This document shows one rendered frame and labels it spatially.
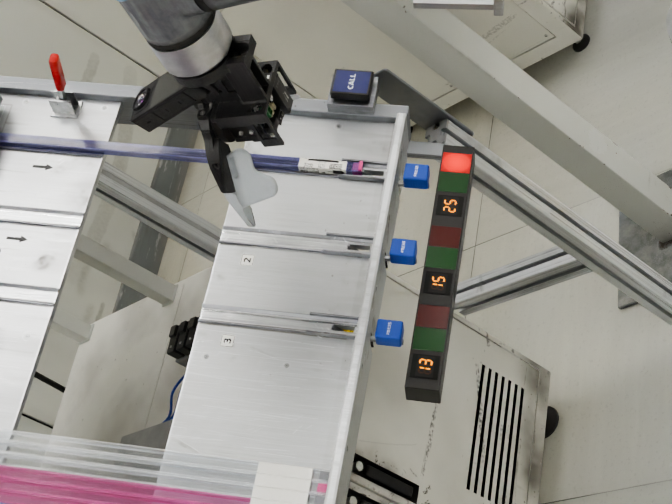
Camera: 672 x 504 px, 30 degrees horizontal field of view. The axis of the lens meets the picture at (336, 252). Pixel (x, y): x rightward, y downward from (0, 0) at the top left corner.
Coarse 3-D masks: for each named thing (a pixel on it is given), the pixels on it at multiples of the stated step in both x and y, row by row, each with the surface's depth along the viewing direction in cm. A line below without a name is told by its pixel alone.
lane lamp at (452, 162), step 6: (444, 156) 157; (450, 156) 157; (456, 156) 157; (462, 156) 157; (468, 156) 156; (444, 162) 156; (450, 162) 156; (456, 162) 156; (462, 162) 156; (468, 162) 156; (444, 168) 156; (450, 168) 156; (456, 168) 156; (462, 168) 156; (468, 168) 156
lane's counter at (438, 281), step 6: (426, 276) 148; (432, 276) 148; (438, 276) 148; (444, 276) 148; (450, 276) 148; (426, 282) 148; (432, 282) 147; (438, 282) 147; (444, 282) 147; (450, 282) 147; (426, 288) 147; (432, 288) 147; (438, 288) 147; (444, 288) 147; (450, 288) 147; (444, 294) 146
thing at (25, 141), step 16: (0, 144) 164; (16, 144) 163; (32, 144) 162; (48, 144) 162; (64, 144) 161; (80, 144) 161; (96, 144) 161; (112, 144) 161; (128, 144) 160; (176, 160) 160; (192, 160) 159; (256, 160) 157; (272, 160) 157; (288, 160) 156
